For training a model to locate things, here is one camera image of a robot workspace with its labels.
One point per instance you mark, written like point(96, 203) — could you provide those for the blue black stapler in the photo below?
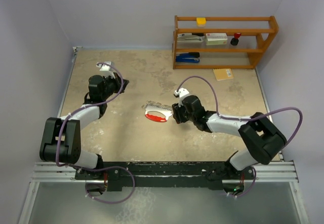
point(190, 57)

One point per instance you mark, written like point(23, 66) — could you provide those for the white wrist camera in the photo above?
point(181, 94)
point(105, 69)

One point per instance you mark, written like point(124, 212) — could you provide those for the grey stapler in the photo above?
point(190, 37)

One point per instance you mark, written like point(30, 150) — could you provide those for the aluminium rail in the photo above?
point(274, 172)

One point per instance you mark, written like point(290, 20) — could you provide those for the silver red key holder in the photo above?
point(157, 112)

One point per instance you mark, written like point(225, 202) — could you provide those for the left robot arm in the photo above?
point(61, 141)

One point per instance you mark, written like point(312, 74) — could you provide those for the red black stamp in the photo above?
point(235, 40)

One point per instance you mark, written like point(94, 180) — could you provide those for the black base frame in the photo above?
point(203, 174)

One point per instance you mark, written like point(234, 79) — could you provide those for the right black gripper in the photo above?
point(177, 113)

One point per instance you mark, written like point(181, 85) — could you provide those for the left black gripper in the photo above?
point(115, 81)

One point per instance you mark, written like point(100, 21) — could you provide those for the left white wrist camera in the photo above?
point(105, 69)

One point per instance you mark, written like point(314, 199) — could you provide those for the yellow block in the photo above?
point(201, 21)

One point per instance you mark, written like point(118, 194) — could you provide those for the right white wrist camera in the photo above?
point(181, 94)

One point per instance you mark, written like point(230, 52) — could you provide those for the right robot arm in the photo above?
point(263, 140)

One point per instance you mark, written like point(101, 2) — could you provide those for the white staples box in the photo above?
point(216, 39)

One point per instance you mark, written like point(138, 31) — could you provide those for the wooden shelf rack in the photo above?
point(257, 34)

